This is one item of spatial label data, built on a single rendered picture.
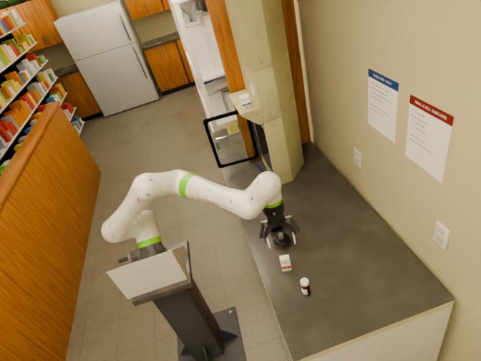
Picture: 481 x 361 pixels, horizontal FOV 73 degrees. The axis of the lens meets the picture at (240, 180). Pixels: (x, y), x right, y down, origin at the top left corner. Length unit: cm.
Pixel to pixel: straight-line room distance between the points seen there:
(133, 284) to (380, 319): 116
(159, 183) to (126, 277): 57
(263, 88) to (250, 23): 32
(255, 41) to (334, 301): 126
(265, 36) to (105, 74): 532
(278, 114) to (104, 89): 533
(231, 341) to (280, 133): 153
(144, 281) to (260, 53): 129
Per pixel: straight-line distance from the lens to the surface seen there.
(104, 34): 664
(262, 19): 171
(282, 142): 197
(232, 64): 210
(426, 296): 163
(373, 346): 164
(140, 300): 187
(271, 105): 184
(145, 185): 139
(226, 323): 269
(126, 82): 682
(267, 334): 260
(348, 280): 163
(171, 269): 174
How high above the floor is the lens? 229
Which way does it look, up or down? 37 degrees down
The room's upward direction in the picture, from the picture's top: 17 degrees counter-clockwise
